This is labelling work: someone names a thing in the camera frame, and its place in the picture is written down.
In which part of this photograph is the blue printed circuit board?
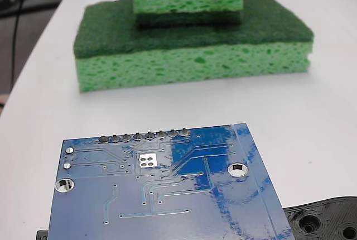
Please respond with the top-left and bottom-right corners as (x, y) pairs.
(47, 123), (297, 240)

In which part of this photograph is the small green scouring sponge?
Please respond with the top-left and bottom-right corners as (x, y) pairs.
(132, 0), (244, 30)

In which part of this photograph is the large green scouring sponge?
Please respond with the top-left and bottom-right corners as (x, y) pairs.
(73, 0), (315, 93)

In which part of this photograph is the black plastic mount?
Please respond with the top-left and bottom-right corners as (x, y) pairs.
(35, 195), (357, 240)

